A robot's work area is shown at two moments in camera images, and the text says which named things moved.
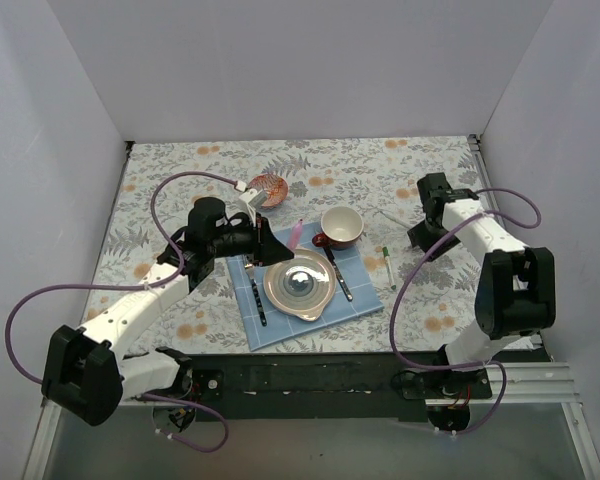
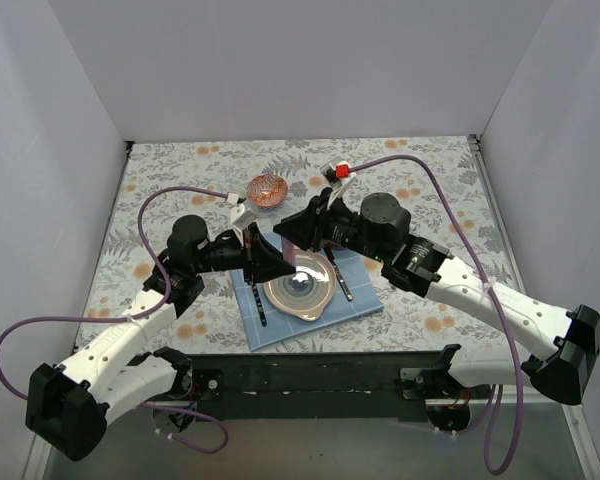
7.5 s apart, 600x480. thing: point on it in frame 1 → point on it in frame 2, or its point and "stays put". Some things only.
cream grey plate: x=302 y=285 stays put
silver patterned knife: x=348 y=292 stays put
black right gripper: x=425 y=236 → x=320 y=220
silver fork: x=250 y=270 stays put
